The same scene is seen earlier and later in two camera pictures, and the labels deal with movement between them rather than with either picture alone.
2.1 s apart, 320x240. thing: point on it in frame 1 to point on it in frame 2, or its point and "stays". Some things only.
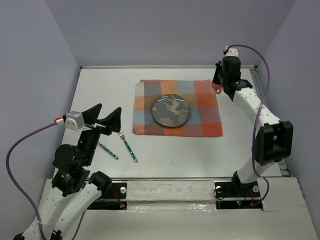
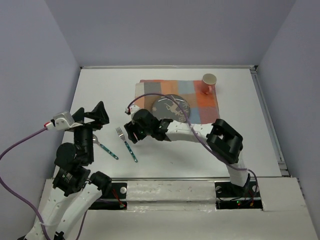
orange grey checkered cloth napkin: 205,119 stays
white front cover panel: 186,210 stays
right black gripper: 220,67 to 132,125
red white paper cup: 217,87 to 208,82
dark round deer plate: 171,110 stays
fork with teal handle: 127,146 stays
